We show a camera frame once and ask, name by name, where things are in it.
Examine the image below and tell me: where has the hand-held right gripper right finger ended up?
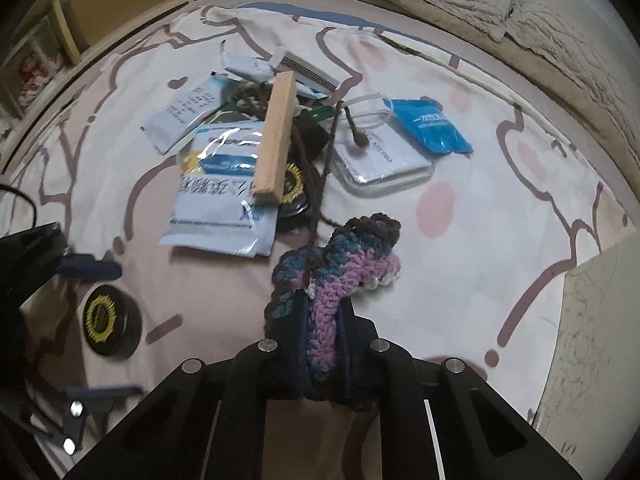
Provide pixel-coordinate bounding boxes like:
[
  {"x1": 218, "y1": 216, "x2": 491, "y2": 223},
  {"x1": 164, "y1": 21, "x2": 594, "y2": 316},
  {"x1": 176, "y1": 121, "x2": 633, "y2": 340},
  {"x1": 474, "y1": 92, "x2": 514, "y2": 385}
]
[{"x1": 340, "y1": 297, "x2": 583, "y2": 480}]

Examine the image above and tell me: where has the large light blue packet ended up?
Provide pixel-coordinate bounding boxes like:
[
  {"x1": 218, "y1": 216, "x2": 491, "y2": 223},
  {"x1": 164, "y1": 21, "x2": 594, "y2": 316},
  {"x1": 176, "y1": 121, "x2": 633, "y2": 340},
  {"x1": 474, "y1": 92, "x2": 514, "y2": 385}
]
[{"x1": 160, "y1": 122, "x2": 281, "y2": 258}]

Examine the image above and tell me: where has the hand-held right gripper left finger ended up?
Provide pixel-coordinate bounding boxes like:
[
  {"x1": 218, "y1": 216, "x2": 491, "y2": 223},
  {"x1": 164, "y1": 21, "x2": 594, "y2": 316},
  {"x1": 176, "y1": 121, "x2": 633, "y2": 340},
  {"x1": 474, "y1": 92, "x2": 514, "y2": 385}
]
[{"x1": 62, "y1": 290, "x2": 311, "y2": 480}]

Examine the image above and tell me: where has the black cable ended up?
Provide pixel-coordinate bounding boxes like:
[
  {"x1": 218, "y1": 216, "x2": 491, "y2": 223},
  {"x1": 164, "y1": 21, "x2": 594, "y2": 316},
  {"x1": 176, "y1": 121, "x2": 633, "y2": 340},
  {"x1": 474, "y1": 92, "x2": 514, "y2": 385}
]
[{"x1": 0, "y1": 185, "x2": 38, "y2": 233}]

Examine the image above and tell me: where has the black round tin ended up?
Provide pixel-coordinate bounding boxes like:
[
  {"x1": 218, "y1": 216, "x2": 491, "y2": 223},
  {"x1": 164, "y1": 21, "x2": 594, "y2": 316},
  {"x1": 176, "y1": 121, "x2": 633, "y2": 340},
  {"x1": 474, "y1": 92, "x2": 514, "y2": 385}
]
[
  {"x1": 272, "y1": 160, "x2": 313, "y2": 233},
  {"x1": 80, "y1": 284, "x2": 143, "y2": 359}
]

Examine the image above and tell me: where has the white cardboard box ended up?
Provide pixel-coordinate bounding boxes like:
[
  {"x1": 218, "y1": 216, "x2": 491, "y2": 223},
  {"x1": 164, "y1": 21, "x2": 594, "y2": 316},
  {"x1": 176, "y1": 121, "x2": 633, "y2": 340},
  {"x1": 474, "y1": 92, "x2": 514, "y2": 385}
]
[{"x1": 535, "y1": 242, "x2": 640, "y2": 480}]

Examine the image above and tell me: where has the white and blue packet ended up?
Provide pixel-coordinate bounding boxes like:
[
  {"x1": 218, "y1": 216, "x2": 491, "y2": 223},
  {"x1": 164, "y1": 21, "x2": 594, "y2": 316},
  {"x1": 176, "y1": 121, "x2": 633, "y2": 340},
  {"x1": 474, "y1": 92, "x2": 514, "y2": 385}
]
[{"x1": 141, "y1": 72, "x2": 236, "y2": 155}]

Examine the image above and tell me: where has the multicolour crochet piece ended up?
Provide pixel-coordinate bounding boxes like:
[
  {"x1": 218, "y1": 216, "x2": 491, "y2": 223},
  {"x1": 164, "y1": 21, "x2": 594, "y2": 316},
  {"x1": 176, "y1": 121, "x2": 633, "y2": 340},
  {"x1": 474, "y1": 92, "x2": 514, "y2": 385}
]
[{"x1": 262, "y1": 102, "x2": 403, "y2": 411}]

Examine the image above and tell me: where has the clear box red plush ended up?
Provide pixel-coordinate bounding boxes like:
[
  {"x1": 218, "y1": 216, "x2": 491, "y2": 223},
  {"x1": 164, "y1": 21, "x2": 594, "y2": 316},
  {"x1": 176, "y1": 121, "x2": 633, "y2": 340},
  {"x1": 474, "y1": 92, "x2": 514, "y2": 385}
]
[{"x1": 10, "y1": 25, "x2": 66, "y2": 111}]

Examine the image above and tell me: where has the beige fleece duvet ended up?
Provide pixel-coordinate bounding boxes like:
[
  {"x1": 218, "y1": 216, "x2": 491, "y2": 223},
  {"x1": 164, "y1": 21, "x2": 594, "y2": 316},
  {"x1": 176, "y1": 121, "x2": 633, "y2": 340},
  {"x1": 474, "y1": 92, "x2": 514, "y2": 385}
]
[{"x1": 250, "y1": 0, "x2": 640, "y2": 171}]

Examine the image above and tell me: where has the wooden block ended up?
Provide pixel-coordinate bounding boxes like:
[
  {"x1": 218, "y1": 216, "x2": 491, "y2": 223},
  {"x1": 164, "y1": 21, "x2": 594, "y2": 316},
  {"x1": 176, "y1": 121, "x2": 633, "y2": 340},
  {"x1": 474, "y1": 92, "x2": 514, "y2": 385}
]
[{"x1": 251, "y1": 71, "x2": 297, "y2": 206}]

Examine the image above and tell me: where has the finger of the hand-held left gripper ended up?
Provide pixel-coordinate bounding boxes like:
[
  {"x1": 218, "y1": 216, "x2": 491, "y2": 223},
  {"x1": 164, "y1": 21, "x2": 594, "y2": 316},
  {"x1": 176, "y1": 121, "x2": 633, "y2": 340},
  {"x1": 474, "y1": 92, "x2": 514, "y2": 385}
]
[
  {"x1": 47, "y1": 384, "x2": 143, "y2": 453},
  {"x1": 59, "y1": 254, "x2": 123, "y2": 282}
]

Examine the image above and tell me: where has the white grille box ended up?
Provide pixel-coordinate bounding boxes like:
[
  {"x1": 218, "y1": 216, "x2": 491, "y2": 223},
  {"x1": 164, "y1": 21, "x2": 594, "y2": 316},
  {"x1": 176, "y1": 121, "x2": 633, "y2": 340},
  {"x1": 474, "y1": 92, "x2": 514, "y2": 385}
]
[{"x1": 274, "y1": 50, "x2": 338, "y2": 96}]

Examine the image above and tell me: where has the small pale torn packet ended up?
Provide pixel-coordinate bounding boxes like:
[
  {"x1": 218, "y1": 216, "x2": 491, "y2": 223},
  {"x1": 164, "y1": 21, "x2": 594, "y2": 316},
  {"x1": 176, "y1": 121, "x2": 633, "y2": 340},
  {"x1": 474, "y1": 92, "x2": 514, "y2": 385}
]
[{"x1": 220, "y1": 40, "x2": 276, "y2": 86}]

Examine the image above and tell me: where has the teal small packet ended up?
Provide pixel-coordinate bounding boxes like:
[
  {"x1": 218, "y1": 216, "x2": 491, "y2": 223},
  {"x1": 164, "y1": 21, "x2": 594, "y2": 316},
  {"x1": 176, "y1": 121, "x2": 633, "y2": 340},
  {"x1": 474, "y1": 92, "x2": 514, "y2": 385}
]
[{"x1": 389, "y1": 98, "x2": 474, "y2": 155}]

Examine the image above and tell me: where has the wooden bedside shelf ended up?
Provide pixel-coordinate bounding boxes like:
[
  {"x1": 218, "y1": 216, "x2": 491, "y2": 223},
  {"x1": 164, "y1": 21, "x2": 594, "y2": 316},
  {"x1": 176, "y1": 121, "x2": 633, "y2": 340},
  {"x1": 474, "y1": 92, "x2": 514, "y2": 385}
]
[{"x1": 0, "y1": 0, "x2": 256, "y2": 111}]

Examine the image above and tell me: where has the clear card pouch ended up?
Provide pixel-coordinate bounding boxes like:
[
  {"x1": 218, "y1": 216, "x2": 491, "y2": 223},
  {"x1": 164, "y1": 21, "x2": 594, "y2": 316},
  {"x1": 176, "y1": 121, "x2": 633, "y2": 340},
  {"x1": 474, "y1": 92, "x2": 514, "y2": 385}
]
[{"x1": 332, "y1": 95, "x2": 436, "y2": 196}]

